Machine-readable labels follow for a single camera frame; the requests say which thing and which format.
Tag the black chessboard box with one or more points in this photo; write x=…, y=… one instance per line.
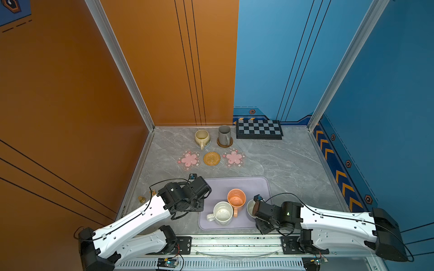
x=258, y=129

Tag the lilac mug cream inside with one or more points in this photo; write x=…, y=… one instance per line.
x=250, y=207

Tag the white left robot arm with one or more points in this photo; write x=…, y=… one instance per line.
x=106, y=248

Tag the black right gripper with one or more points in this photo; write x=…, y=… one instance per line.
x=260, y=227

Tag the white cream mug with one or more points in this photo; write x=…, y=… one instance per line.
x=222, y=214

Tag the speckled grey mug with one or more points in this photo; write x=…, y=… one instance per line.
x=224, y=136

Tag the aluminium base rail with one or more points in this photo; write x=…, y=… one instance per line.
x=250, y=252

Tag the beige yellow mug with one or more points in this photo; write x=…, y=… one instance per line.
x=202, y=135

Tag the lilac plastic tray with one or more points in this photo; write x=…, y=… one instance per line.
x=251, y=186

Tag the right green circuit board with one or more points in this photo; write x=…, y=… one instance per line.
x=313, y=263

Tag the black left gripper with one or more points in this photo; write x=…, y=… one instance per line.
x=201, y=205

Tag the green circuit board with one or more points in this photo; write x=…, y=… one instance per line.
x=313, y=263
x=167, y=263

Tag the blue woven round coaster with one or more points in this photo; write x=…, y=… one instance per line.
x=202, y=144

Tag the woven rattan round coaster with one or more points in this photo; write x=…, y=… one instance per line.
x=211, y=159

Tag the pink flower silicone coaster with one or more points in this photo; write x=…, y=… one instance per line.
x=233, y=158

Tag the left green circuit board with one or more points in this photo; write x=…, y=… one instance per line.
x=167, y=263

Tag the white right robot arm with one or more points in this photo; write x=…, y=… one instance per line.
x=315, y=231

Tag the orange mug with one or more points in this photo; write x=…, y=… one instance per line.
x=237, y=199

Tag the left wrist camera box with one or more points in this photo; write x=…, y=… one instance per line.
x=199, y=186

